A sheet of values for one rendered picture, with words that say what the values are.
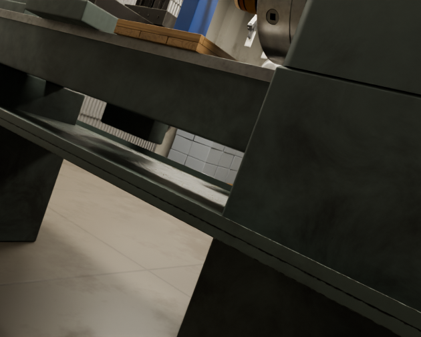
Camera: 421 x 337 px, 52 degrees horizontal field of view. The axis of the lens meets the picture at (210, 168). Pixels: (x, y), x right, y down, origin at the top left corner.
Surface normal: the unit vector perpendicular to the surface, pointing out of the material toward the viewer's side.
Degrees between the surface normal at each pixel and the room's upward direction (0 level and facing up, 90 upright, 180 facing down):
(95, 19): 90
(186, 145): 90
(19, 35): 90
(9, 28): 90
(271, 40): 147
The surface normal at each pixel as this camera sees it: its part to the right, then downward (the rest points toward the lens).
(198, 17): 0.77, 0.32
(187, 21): -0.54, -0.14
